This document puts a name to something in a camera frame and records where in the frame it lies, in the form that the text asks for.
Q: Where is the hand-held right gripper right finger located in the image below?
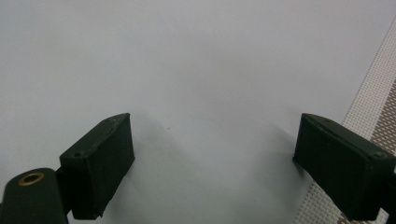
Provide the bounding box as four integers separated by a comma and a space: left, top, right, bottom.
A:
292, 112, 396, 222

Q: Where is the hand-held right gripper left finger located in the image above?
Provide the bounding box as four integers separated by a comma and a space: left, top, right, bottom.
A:
59, 112, 135, 221

